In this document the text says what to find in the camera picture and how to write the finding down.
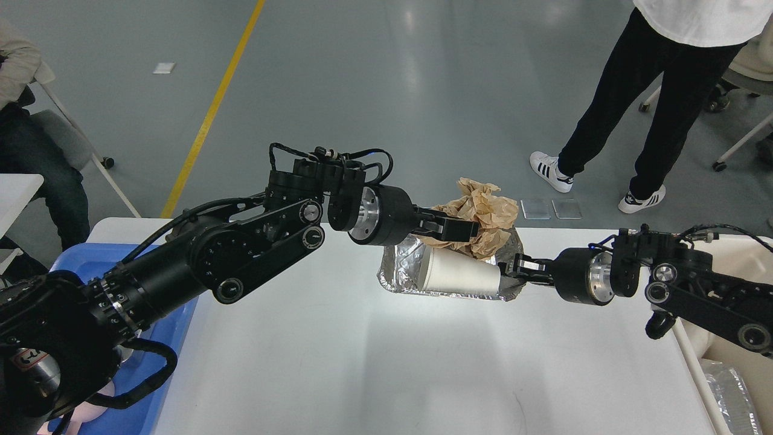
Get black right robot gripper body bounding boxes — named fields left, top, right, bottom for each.
left=550, top=248, right=615, bottom=306

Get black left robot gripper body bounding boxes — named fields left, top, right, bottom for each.
left=348, top=185, right=420, bottom=246

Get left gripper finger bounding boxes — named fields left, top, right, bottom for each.
left=413, top=220, right=480, bottom=243
left=413, top=205, right=465, bottom=221

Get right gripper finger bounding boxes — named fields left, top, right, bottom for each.
left=505, top=274, right=554, bottom=288
left=512, top=254, right=553, bottom=277

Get brown paper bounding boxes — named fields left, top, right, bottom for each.
left=417, top=177, right=519, bottom=260

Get cream paper cup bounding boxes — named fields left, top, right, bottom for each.
left=417, top=247, right=501, bottom=295

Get aluminium foil tray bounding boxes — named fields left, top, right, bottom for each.
left=376, top=228, right=524, bottom=301

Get pink plastic mug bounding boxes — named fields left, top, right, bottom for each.
left=37, top=381, right=114, bottom=434

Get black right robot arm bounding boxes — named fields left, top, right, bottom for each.
left=499, top=225, right=772, bottom=358

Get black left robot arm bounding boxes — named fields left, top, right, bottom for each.
left=1, top=143, right=480, bottom=434

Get left floor outlet plate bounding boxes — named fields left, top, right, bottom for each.
left=520, top=199, right=551, bottom=220

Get floor outlet plate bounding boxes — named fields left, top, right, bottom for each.
left=520, top=199, right=551, bottom=220
left=551, top=198, right=583, bottom=219

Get right floor outlet plate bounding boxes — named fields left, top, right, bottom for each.
left=551, top=198, right=583, bottom=219

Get cream plastic bin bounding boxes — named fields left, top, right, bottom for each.
left=666, top=234, right=772, bottom=434

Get foil tray in bin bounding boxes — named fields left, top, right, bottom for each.
left=699, top=359, right=762, bottom=434

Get walking person black trousers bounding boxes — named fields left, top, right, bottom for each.
left=529, top=0, right=773, bottom=214

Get cream office chair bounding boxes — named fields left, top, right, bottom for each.
left=638, top=16, right=772, bottom=172

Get white floor marker square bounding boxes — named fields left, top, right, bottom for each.
left=152, top=62, right=176, bottom=75

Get blue plastic tray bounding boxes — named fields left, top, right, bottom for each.
left=48, top=243, right=200, bottom=435

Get white folding chair left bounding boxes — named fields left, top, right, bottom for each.
left=31, top=61, right=141, bottom=218

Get seated person at left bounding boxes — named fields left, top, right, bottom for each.
left=1, top=19, right=91, bottom=250

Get white side table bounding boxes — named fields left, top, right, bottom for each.
left=1, top=173, right=44, bottom=237

